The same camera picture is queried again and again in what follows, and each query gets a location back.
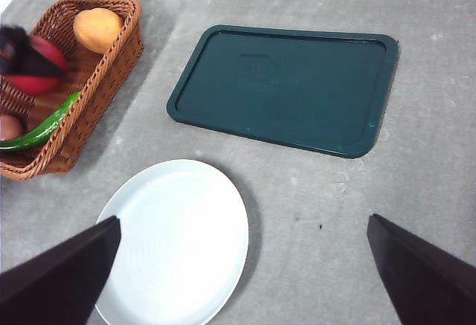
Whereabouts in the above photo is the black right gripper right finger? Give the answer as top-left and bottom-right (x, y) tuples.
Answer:
(367, 213), (476, 325)

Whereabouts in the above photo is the red tomato with green stem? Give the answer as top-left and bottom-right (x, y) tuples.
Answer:
(6, 36), (70, 96)

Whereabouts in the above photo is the yellow-orange potato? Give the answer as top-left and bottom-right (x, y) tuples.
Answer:
(72, 7), (123, 54)

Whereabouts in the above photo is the brown wicker basket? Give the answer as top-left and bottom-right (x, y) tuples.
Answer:
(0, 0), (144, 181)

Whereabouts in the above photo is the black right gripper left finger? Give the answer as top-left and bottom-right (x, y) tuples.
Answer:
(0, 216), (122, 325)

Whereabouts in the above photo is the dark green rectangular tray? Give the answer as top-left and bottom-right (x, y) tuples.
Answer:
(166, 24), (402, 160)

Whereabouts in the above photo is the green chili pepper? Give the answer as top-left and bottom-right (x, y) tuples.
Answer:
(0, 90), (82, 153)

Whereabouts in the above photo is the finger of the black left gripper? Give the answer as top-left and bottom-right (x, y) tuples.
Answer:
(7, 33), (70, 80)

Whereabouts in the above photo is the white round plate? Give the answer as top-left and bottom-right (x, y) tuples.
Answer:
(94, 158), (250, 325)

